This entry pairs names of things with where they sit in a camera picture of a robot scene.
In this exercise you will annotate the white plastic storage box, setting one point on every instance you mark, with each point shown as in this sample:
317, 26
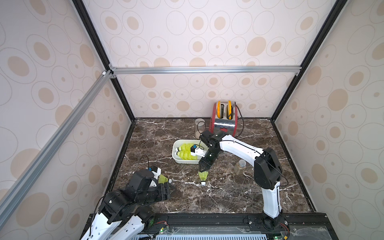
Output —
179, 143

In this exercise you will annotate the red silver toaster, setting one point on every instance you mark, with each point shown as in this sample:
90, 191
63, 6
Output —
224, 118

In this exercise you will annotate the silver aluminium crossbar back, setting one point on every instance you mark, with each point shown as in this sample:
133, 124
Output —
207, 70

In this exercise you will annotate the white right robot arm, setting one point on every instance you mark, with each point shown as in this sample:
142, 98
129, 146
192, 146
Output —
267, 169

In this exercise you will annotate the clear jar with white lid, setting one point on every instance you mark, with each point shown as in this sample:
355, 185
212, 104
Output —
200, 126

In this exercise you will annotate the silver aluminium crossbar left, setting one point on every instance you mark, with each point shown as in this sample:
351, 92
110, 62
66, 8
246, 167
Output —
22, 186

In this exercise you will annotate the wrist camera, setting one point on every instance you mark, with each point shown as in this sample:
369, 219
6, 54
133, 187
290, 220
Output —
144, 179
196, 150

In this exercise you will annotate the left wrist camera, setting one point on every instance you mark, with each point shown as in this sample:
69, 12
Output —
144, 179

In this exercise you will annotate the black corner frame post left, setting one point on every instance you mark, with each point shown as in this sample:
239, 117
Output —
96, 41

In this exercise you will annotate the black corner frame post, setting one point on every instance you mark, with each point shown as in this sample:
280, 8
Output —
96, 41
318, 41

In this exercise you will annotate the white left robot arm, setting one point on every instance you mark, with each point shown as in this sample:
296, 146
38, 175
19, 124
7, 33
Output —
126, 213

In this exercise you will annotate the black corner frame post right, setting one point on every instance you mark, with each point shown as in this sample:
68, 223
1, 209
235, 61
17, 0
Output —
318, 41

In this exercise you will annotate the silver aluminium crossbar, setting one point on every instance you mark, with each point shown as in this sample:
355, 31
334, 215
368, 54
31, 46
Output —
22, 186
207, 70

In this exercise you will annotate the small jar with grey lid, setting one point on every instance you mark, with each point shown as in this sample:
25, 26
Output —
240, 167

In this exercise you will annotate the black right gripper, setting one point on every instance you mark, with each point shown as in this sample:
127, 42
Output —
205, 162

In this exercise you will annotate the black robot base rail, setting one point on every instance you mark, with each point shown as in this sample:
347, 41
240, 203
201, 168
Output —
293, 223

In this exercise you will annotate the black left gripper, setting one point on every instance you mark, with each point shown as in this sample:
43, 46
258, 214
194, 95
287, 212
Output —
163, 193

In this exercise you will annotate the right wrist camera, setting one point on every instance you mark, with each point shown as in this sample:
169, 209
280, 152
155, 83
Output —
196, 150

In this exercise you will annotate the green shuttlecock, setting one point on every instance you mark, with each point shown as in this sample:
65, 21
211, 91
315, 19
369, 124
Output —
185, 147
203, 177
162, 179
186, 155

